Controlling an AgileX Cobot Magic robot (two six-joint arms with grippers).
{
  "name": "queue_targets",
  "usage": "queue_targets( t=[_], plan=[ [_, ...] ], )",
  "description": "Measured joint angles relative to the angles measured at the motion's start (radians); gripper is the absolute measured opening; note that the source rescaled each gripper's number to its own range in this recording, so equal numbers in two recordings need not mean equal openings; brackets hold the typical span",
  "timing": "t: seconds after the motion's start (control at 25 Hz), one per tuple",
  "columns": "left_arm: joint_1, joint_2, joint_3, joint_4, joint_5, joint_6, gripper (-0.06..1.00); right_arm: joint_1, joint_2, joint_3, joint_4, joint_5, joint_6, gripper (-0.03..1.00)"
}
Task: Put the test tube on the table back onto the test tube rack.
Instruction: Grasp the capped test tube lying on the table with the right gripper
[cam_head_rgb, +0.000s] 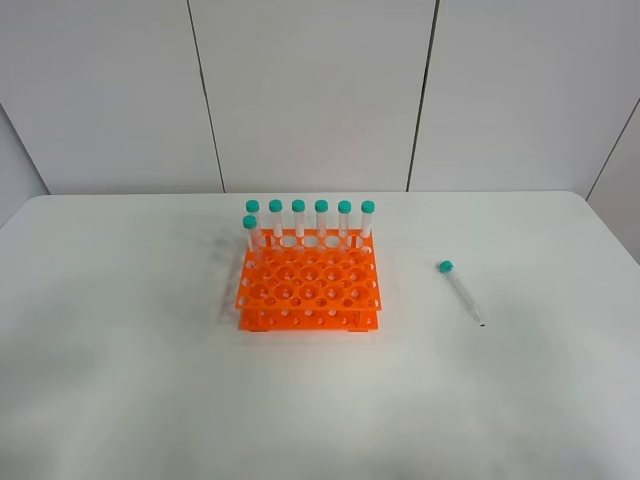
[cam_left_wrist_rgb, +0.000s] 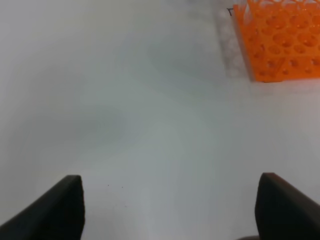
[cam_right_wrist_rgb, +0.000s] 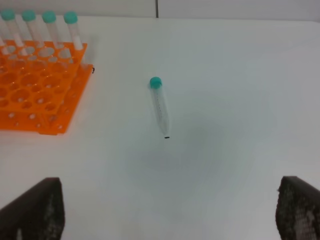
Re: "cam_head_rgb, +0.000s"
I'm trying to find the teal capped test tube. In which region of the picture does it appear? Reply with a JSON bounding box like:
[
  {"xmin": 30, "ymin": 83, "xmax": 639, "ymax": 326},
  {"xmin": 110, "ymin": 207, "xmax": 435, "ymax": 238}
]
[{"xmin": 437, "ymin": 260, "xmax": 486, "ymax": 327}]

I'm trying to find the orange test tube rack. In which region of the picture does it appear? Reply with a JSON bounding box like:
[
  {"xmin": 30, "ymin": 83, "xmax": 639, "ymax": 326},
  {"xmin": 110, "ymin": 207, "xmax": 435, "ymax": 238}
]
[{"xmin": 235, "ymin": 228, "xmax": 382, "ymax": 332}]

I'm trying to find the back row tube far right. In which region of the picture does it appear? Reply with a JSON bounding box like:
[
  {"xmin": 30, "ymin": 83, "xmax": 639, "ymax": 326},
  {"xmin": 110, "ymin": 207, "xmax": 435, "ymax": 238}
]
[{"xmin": 360, "ymin": 200, "xmax": 375, "ymax": 238}]

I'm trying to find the second row left tube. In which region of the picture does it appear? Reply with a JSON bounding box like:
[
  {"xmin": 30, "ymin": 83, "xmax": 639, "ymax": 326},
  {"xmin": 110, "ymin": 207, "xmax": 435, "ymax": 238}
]
[{"xmin": 242, "ymin": 214, "xmax": 261, "ymax": 262}]

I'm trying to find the back row tube far left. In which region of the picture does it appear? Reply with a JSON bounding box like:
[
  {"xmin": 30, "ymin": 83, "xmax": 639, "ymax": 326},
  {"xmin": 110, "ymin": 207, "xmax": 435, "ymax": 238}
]
[{"xmin": 243, "ymin": 199, "xmax": 265, "ymax": 253}]

